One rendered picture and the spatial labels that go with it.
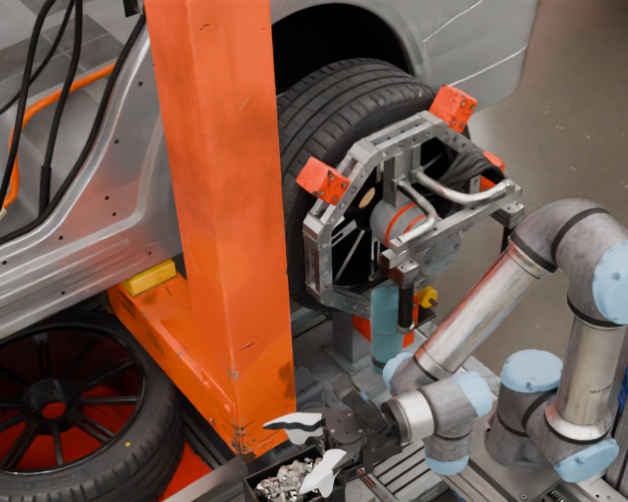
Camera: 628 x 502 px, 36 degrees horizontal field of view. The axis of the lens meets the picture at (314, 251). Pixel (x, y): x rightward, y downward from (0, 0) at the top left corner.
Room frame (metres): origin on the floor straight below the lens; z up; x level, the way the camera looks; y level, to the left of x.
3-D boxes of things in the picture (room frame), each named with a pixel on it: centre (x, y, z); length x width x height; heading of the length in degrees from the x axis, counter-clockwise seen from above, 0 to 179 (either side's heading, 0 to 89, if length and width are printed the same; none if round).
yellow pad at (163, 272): (1.95, 0.46, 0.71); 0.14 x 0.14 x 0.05; 35
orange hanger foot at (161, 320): (1.81, 0.36, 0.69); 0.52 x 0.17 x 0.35; 35
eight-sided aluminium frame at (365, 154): (1.93, -0.21, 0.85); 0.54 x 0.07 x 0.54; 125
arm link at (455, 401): (1.01, -0.21, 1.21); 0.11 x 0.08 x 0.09; 112
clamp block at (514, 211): (1.86, -0.47, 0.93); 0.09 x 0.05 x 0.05; 35
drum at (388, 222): (1.87, -0.25, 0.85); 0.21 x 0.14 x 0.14; 35
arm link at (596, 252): (1.11, -0.46, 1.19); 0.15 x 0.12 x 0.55; 22
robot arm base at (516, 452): (1.23, -0.41, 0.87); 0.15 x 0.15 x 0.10
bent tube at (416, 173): (1.89, -0.36, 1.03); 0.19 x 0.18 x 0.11; 35
